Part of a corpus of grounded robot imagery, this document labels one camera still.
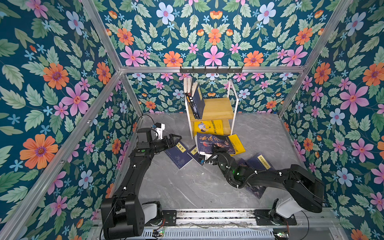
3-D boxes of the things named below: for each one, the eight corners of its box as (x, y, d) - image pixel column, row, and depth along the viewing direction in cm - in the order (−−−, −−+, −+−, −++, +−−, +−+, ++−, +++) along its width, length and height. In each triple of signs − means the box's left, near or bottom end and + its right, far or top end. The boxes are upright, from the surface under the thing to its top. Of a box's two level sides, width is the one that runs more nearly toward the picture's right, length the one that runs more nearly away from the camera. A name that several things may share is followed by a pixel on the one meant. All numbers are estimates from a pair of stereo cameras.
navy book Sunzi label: (256, 175, 90) (258, 173, 87) (246, 160, 96) (248, 157, 93) (270, 169, 92) (272, 167, 89) (260, 155, 99) (262, 152, 96)
